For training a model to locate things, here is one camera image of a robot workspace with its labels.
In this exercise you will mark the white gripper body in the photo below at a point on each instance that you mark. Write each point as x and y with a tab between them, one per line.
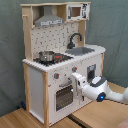
78	83

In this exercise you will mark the white oven door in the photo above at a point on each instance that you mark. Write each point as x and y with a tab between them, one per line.
61	100

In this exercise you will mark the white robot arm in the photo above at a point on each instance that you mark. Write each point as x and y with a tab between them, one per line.
111	95

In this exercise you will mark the wooden toy kitchen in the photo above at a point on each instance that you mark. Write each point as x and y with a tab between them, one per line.
51	38

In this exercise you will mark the right red stove knob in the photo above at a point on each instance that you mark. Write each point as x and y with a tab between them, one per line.
74	69

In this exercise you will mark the red stove knob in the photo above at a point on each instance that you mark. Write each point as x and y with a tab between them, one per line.
74	69
56	76

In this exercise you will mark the left red stove knob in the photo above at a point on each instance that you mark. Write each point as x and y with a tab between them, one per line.
56	76

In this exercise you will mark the grey toy sink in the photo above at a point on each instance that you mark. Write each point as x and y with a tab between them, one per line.
79	51

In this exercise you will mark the black toy stovetop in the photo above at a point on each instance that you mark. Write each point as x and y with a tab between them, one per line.
58	58

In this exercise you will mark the black toy faucet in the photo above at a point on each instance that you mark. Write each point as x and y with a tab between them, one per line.
71	44

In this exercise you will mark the silver toy pot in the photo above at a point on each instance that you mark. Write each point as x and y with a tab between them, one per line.
46	56

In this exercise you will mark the grey fabric backdrop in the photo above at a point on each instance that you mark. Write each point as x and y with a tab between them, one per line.
107	27

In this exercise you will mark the white toy microwave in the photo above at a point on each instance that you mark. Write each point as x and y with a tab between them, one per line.
78	11

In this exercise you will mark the grey range hood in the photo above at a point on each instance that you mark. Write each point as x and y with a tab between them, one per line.
46	15

